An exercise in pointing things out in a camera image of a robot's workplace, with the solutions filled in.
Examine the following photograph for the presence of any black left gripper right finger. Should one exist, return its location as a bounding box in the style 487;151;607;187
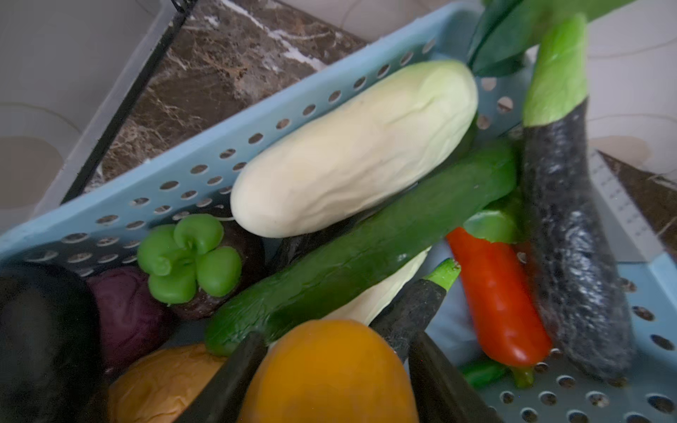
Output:
408;331;502;423

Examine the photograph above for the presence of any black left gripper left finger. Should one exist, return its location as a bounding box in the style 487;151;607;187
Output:
176;331;268;423

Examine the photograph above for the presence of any orange potato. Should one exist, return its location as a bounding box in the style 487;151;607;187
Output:
238;320;419;422

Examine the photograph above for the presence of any purple cabbage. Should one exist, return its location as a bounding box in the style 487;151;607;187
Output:
87;266;176;373

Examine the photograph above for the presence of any dark purple eggplant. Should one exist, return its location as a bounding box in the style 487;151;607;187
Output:
1;264;108;422

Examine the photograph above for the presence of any brown bread roll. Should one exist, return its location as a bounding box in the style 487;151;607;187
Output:
108;344;227;422

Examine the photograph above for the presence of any white long vegetable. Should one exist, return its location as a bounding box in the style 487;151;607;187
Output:
324;247;431;325

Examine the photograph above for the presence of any red chili pepper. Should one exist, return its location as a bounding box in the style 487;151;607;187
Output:
446;208;552;388

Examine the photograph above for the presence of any mangosteen with green calyx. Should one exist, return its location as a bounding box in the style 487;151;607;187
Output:
137;214;266;320

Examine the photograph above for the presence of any green cucumber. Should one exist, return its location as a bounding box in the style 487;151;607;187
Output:
205;141;519;356

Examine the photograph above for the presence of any blue plastic basket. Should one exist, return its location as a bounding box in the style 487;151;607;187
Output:
1;3;676;422

